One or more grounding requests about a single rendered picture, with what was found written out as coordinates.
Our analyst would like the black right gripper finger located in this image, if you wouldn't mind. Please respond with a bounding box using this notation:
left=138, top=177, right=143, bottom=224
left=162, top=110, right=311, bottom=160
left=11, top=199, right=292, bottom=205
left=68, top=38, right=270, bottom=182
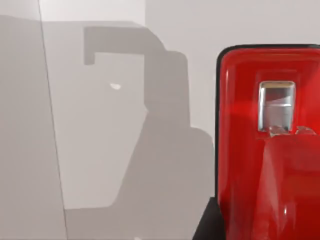
left=191, top=196, right=229, bottom=240

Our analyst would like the red stapler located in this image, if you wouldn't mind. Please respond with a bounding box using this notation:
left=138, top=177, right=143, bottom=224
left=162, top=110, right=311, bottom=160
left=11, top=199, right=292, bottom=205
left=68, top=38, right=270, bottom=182
left=215, top=43, right=320, bottom=240

